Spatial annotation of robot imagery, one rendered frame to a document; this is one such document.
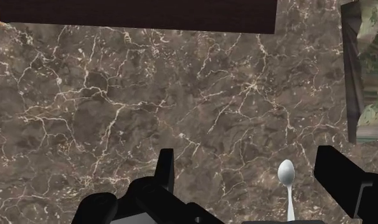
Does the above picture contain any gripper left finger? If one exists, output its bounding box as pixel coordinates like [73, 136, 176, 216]
[71, 148, 225, 224]

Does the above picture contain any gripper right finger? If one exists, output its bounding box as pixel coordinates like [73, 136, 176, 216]
[313, 144, 378, 224]

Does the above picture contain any white spoon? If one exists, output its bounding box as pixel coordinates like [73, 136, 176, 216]
[277, 159, 296, 222]

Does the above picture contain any green patterned box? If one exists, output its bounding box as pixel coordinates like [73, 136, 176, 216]
[340, 0, 378, 144]

